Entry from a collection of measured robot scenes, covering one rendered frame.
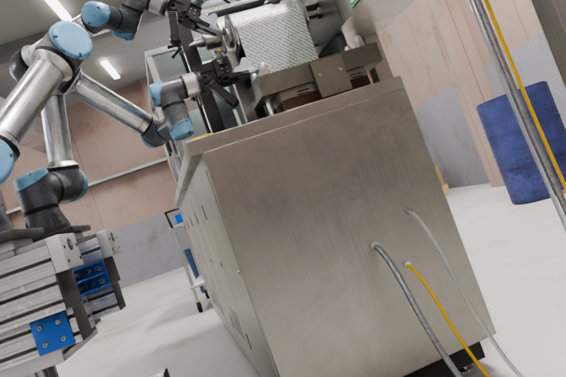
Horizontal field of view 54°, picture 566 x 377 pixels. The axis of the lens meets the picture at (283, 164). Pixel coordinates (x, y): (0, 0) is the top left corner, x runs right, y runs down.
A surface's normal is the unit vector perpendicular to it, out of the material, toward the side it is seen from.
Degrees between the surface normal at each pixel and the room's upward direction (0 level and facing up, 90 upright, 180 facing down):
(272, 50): 90
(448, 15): 90
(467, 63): 90
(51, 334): 90
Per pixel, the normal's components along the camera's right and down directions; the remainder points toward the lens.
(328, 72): 0.21, -0.14
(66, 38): 0.69, -0.38
